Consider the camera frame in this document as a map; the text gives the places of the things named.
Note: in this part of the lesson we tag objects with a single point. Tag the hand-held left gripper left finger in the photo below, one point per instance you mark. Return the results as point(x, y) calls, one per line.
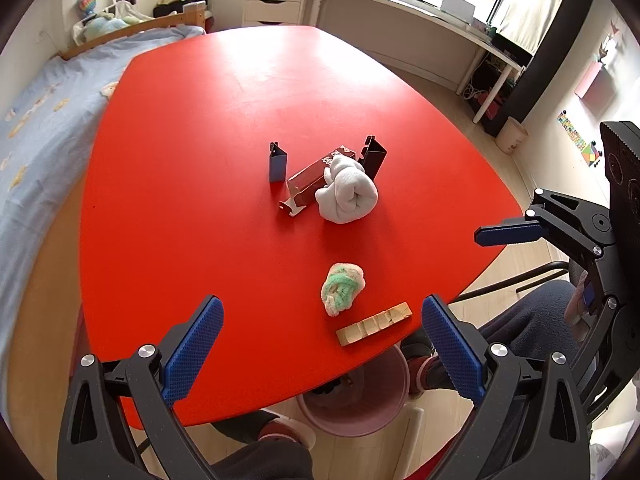
point(195, 350)

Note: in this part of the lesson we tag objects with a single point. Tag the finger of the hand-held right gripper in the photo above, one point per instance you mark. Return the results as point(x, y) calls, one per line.
point(607, 340)
point(505, 235)

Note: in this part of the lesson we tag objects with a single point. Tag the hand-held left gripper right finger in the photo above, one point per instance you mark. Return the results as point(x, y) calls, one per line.
point(452, 350)

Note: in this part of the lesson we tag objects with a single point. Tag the wooden block strip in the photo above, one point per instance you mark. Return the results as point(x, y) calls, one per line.
point(374, 324)

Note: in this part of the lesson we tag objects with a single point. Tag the pink trash bin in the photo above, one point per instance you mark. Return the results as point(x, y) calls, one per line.
point(360, 410)

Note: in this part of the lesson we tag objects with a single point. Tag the green white cloth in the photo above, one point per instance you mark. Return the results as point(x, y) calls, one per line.
point(342, 287)

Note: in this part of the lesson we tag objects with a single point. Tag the black small carton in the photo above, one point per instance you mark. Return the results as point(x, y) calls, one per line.
point(373, 157)

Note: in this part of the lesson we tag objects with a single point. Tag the dark red paper box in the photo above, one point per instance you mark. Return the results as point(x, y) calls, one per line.
point(312, 182)

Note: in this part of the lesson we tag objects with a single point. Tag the person's right hand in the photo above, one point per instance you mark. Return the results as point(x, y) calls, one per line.
point(575, 310)

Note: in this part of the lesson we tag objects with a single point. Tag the red white right slipper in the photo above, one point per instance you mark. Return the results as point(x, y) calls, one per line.
point(421, 372)

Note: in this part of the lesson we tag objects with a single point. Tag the red white slipper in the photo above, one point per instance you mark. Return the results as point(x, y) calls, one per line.
point(421, 372)
point(286, 432)

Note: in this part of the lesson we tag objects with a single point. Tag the person's right leg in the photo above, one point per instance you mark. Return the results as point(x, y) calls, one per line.
point(525, 320)

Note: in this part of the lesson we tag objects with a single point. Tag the cream wastebasket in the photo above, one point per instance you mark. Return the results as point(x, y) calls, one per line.
point(511, 136)

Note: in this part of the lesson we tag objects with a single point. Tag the red white left slipper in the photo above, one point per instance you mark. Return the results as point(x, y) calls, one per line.
point(286, 432)

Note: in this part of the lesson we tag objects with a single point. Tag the black curtain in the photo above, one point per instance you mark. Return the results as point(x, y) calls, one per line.
point(545, 60)

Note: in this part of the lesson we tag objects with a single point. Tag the white laptop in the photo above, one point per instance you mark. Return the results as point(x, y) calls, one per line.
point(458, 6)

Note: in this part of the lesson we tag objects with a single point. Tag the long white desk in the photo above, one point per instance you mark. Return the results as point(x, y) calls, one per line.
point(400, 15)

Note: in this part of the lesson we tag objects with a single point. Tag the bed with blue sheet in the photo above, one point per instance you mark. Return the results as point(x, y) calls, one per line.
point(45, 135)

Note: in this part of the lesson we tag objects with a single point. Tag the pile of plush toys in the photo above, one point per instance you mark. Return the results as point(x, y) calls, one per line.
point(107, 22)

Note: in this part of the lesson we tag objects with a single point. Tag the black storage bag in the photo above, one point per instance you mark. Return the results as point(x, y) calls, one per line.
point(172, 10)

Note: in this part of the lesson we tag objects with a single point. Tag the rainbow hanging bag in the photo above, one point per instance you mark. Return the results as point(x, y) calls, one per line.
point(86, 4)

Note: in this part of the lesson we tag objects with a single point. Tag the colourful wall chart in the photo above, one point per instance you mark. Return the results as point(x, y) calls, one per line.
point(577, 135)

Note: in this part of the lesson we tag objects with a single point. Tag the pink wall box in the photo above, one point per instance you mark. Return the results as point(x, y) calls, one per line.
point(594, 87)

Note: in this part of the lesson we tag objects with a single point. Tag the wooden bed frame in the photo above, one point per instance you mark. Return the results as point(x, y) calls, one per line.
point(125, 30)

